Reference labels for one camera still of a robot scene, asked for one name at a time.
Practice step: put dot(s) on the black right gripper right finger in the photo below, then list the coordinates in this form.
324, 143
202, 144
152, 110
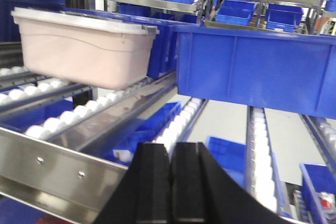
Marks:
202, 192

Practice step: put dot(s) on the stainless steel shelf rail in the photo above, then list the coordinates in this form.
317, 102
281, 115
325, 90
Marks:
67, 184

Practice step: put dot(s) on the white roller track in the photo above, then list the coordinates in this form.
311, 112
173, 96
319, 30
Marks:
55, 125
261, 174

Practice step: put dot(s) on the white plastic bin with lid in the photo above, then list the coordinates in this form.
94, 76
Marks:
100, 52

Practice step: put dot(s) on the white roller track left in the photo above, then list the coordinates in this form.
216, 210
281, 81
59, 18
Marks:
55, 125

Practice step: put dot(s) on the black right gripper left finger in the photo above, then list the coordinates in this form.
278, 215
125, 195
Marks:
143, 194

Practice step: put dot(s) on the large blue bin on rollers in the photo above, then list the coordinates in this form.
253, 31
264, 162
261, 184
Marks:
282, 71

